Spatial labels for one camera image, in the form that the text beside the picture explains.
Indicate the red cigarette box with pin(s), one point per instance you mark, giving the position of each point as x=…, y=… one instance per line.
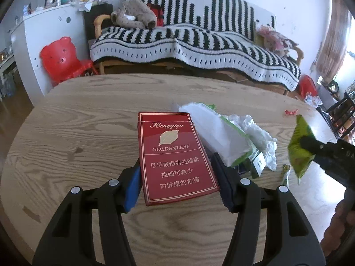
x=172, y=166

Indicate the small white and green box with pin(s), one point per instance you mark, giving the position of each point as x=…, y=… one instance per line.
x=258, y=163

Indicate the white and green tissue pack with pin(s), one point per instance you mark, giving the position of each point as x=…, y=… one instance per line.
x=216, y=135

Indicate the red bear-shaped plastic chair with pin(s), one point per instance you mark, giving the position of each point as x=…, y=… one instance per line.
x=62, y=58

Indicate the red and black bag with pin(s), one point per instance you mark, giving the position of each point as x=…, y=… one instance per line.
x=157, y=13

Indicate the wooden sofa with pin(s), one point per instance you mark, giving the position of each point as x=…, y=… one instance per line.
x=98, y=22

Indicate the black chair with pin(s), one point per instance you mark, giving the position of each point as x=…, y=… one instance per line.
x=342, y=113

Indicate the black box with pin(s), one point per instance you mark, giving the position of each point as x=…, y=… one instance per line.
x=94, y=16

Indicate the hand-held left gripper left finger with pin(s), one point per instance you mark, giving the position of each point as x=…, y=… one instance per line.
x=133, y=188

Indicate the pink plush toy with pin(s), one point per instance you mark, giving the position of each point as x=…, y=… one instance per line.
x=273, y=40

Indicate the small red wrapper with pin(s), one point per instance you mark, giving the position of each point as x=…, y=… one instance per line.
x=290, y=112

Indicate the patterned curtain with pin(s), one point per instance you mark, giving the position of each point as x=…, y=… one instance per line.
x=334, y=38

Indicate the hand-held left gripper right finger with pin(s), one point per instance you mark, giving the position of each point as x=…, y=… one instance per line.
x=226, y=188

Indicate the brown teddy bear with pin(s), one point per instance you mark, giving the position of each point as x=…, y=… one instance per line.
x=136, y=12

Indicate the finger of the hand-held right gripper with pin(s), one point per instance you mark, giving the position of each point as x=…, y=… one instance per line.
x=312, y=145

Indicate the striped black white sofa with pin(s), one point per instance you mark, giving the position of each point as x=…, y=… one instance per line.
x=194, y=41

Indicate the green candy wrapper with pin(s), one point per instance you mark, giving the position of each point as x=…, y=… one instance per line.
x=285, y=174

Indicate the white cabinet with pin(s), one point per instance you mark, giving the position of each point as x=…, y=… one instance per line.
x=41, y=33

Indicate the crumpled clear plastic wrap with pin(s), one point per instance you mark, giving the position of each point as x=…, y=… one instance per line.
x=260, y=138

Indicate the red plastic bag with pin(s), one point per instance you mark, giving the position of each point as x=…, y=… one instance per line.
x=307, y=86

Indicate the green snack packet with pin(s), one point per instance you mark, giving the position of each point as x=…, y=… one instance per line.
x=298, y=158

